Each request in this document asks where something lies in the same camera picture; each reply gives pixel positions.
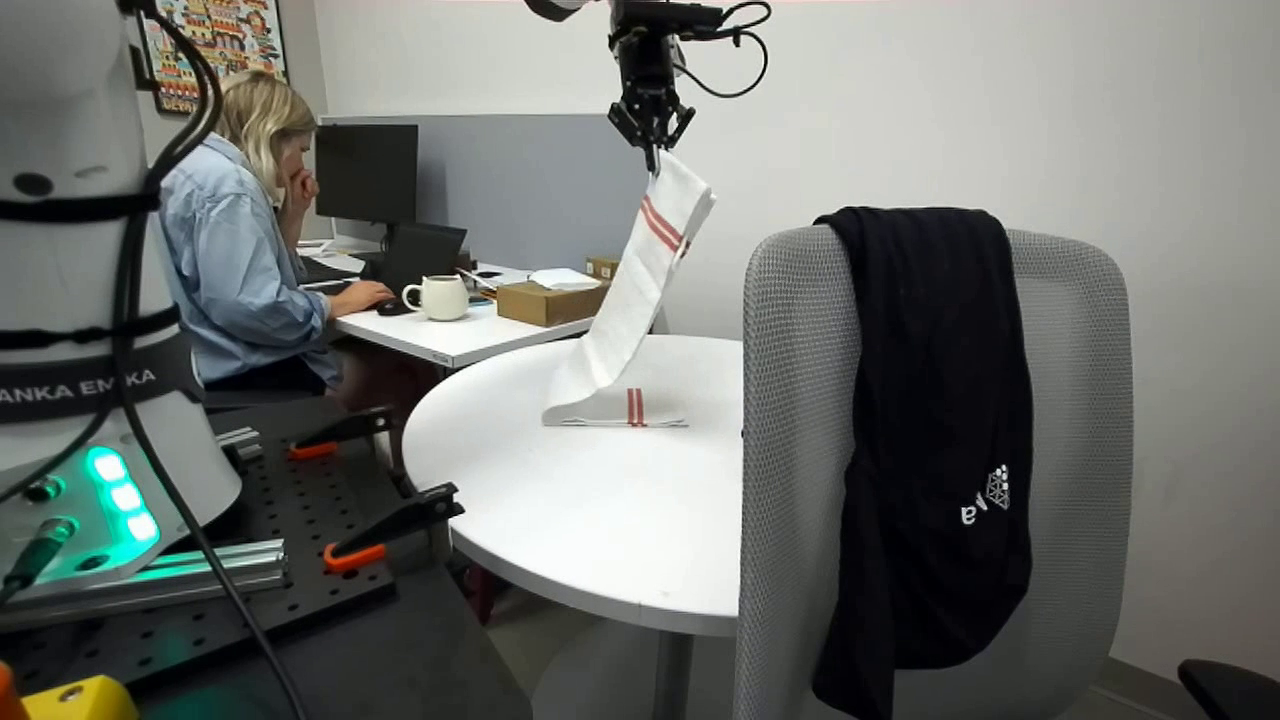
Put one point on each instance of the black chair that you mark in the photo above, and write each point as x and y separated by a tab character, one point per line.
1234	689

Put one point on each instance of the black garment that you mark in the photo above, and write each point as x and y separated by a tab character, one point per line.
934	441

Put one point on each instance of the grey office chair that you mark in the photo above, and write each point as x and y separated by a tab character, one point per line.
1082	441

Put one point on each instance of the orange object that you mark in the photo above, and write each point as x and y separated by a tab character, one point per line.
8	695

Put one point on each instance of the black desk device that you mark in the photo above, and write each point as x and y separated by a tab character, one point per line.
427	248

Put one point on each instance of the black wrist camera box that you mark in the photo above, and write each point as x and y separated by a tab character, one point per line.
664	16

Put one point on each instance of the orange and black clamp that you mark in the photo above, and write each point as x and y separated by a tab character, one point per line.
340	434
395	522

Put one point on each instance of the grey pegboard panel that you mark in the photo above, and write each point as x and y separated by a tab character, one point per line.
440	653

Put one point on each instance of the colourful wall poster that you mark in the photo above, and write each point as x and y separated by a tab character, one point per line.
221	44

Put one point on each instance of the small cardboard box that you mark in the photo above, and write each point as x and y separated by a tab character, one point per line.
601	269

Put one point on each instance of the white office desk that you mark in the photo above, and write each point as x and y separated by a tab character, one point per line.
453	337

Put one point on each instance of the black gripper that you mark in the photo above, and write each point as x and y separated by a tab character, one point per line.
650	70

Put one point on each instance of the white cloth with red stripes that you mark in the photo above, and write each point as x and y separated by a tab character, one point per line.
645	252

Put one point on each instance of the black computer monitor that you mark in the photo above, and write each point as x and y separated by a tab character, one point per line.
367	174

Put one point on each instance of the yellow plastic object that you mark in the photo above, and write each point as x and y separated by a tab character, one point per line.
81	700

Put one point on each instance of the large cardboard box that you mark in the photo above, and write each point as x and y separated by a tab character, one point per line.
547	307

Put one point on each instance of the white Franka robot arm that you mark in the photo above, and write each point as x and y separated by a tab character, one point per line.
67	134

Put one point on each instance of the aluminium rail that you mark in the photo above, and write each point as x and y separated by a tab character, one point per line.
200	565

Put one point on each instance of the black perforated breadboard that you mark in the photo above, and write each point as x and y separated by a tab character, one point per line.
286	526

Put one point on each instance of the white mug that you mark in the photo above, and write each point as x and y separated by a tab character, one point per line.
439	298

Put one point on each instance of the seated woman in blue shirt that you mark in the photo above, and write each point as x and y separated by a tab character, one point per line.
233	267

